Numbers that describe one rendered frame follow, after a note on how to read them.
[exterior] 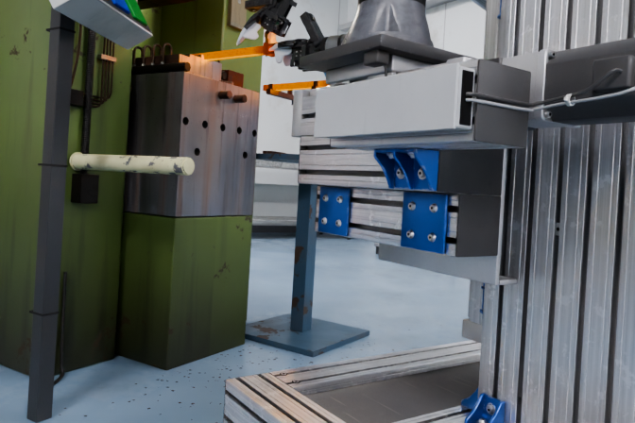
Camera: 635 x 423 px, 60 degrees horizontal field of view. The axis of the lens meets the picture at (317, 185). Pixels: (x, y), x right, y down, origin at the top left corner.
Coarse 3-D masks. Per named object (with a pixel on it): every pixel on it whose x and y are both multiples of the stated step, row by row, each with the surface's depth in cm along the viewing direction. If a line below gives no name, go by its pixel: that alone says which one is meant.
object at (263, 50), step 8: (240, 48) 176; (248, 48) 175; (256, 48) 173; (264, 48) 170; (208, 56) 183; (216, 56) 181; (224, 56) 180; (232, 56) 178; (240, 56) 177; (248, 56) 177; (272, 56) 173
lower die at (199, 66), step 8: (160, 56) 179; (168, 56) 177; (176, 56) 176; (184, 56) 177; (192, 56) 180; (200, 56) 183; (136, 64) 185; (192, 64) 180; (200, 64) 183; (208, 64) 186; (216, 64) 190; (192, 72) 180; (200, 72) 183; (208, 72) 186; (216, 72) 190
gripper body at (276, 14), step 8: (280, 0) 169; (288, 0) 167; (264, 8) 170; (272, 8) 170; (280, 8) 168; (288, 8) 169; (264, 16) 170; (272, 16) 167; (280, 16) 168; (264, 24) 170; (272, 24) 169; (280, 24) 171; (288, 24) 172; (272, 32) 171; (280, 32) 171
